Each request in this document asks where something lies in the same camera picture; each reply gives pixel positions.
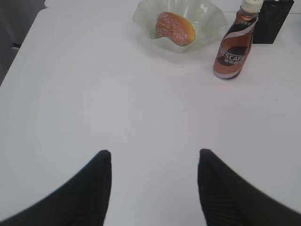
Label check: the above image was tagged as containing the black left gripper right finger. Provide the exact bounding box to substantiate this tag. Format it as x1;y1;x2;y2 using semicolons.
198;149;301;226

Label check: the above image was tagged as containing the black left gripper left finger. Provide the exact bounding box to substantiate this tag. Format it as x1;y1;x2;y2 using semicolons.
0;150;111;226

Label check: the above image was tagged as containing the brown Nescafe coffee bottle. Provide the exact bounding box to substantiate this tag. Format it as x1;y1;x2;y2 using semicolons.
213;0;263;79

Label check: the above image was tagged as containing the sugar-dusted bread roll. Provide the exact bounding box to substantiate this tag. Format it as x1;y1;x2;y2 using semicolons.
155;11;195;47

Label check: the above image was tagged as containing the pale green wavy glass plate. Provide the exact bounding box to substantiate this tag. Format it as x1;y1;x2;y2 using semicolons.
132;0;227;53

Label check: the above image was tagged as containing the black mesh pen holder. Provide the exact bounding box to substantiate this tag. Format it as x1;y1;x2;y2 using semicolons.
253;0;294;44

